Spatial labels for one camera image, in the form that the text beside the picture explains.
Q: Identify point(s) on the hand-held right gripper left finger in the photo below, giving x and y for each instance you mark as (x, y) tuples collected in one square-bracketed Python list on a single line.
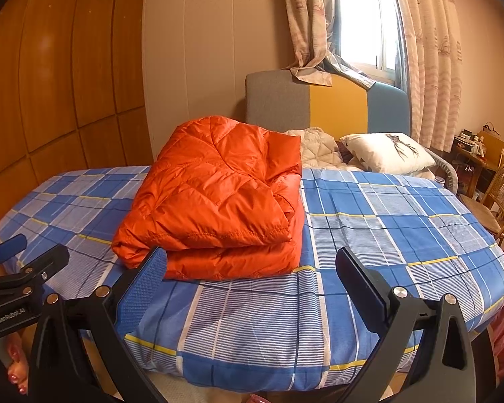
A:
[(145, 289)]

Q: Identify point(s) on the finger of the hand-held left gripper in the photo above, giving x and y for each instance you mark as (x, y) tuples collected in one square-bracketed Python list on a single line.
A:
[(6, 248), (46, 260)]

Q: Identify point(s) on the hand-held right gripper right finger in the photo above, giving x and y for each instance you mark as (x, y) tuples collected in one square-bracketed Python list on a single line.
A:
[(361, 285)]

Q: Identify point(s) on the orange puffer jacket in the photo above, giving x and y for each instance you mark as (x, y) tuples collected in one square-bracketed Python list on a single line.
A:
[(210, 193)]

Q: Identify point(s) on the person's left hand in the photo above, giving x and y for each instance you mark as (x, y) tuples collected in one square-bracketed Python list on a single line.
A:
[(17, 365)]

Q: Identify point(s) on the person's right hand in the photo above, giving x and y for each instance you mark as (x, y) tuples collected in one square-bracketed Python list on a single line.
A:
[(260, 399)]

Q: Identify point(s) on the blue plaid bed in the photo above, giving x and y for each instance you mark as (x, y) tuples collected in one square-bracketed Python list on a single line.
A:
[(382, 260)]

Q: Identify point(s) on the person's beige pants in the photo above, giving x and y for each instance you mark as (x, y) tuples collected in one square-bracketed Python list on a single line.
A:
[(210, 394)]

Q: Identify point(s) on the deer print pillow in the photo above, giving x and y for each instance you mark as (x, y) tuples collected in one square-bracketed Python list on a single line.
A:
[(386, 151)]

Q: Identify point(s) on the white quilted blanket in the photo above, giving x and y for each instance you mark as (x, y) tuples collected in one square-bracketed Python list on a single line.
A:
[(319, 151)]

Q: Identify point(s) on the small wooden table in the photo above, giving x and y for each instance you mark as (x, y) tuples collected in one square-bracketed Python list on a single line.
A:
[(470, 161)]

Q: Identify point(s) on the wooden wardrobe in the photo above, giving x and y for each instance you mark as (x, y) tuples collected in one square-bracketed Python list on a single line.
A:
[(67, 92)]

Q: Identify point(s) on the yellow wooden chair back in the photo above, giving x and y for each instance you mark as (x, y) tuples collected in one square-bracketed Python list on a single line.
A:
[(493, 147)]

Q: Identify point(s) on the colour block sofa chair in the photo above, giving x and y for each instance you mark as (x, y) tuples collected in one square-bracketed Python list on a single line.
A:
[(273, 100)]

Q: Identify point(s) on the patterned curtain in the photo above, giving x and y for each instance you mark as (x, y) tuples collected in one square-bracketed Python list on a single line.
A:
[(432, 50), (302, 16)]

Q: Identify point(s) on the window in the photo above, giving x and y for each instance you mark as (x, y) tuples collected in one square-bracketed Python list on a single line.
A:
[(361, 16)]

